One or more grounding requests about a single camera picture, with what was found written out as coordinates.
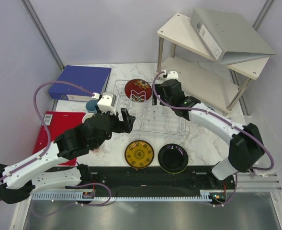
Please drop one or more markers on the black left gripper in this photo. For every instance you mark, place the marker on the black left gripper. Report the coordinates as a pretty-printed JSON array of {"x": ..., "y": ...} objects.
[{"x": 127, "y": 126}]

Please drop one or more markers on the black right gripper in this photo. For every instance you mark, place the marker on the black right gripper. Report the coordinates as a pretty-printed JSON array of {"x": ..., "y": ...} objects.
[{"x": 159, "y": 90}]

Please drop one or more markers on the yellow patterned black plate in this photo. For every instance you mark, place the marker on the yellow patterned black plate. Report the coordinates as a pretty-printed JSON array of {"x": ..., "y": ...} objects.
[{"x": 139, "y": 154}]

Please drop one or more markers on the light blue cup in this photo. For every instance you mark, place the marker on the light blue cup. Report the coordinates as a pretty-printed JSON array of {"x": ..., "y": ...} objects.
[{"x": 91, "y": 106}]

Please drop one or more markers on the plain black plate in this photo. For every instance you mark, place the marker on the plain black plate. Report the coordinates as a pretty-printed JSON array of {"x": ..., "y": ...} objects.
[{"x": 173, "y": 157}]

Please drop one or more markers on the light blue mug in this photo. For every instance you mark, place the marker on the light blue mug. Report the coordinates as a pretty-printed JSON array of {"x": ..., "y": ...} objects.
[{"x": 87, "y": 116}]

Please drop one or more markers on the pink coffee mug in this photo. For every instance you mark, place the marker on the pink coffee mug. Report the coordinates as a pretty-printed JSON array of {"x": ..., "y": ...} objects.
[{"x": 96, "y": 151}]

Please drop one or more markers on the lime green plate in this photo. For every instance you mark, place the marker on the lime green plate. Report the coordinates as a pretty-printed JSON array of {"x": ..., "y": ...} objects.
[{"x": 173, "y": 171}]

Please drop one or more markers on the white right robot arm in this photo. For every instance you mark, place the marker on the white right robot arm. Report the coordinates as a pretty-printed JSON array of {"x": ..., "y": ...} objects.
[{"x": 245, "y": 143}]

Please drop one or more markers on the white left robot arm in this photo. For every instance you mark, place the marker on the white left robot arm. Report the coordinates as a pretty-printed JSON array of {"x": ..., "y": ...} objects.
[{"x": 19, "y": 181}]

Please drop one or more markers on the cream two-tier shelf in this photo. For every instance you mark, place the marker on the cream two-tier shelf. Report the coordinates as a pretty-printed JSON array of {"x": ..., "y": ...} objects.
[{"x": 202, "y": 84}]

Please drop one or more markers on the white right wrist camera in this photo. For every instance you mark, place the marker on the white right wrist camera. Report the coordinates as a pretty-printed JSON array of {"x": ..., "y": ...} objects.
[{"x": 170, "y": 75}]

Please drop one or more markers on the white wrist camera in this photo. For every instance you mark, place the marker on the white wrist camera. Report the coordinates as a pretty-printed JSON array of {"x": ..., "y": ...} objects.
[
  {"x": 170, "y": 75},
  {"x": 105, "y": 102}
]

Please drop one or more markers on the clear wire dish rack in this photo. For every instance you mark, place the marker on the clear wire dish rack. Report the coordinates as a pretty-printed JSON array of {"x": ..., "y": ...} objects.
[{"x": 149, "y": 119}]

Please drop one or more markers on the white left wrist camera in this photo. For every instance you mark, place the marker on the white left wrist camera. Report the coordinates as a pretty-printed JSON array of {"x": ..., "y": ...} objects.
[{"x": 105, "y": 102}]

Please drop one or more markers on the blue ring binder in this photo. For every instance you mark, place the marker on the blue ring binder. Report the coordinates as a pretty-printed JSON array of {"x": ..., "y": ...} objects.
[{"x": 93, "y": 79}]

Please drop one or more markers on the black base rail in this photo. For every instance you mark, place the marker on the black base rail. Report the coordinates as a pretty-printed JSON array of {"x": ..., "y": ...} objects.
[{"x": 151, "y": 181}]

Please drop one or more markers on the grey ring binder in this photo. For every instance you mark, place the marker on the grey ring binder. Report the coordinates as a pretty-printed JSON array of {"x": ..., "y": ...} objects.
[{"x": 228, "y": 37}]

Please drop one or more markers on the light blue cable duct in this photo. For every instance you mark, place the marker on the light blue cable duct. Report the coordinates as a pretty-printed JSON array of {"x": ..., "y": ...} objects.
[{"x": 74, "y": 195}]

